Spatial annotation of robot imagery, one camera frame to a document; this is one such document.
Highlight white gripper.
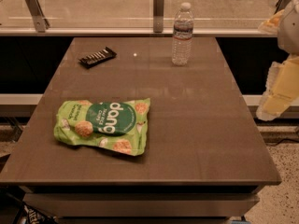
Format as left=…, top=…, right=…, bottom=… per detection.
left=256, top=0, right=299, bottom=121

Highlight clear plastic water bottle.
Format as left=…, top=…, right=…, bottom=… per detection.
left=172, top=2, right=194, bottom=66

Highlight black snack bar wrapper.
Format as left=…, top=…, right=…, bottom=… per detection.
left=79, top=47, right=117, bottom=69

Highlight green rice chips bag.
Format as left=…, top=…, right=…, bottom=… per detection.
left=53, top=98, right=150, bottom=156

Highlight glass railing panel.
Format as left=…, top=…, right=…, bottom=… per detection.
left=0, top=0, right=283, bottom=30

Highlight dark items under table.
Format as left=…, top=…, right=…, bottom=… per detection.
left=0, top=187, right=58, bottom=224

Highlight middle metal railing bracket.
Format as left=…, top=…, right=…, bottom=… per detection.
left=153, top=0, right=164, bottom=33

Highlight left metal railing bracket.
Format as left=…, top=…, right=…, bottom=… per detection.
left=25, top=0, right=50, bottom=33

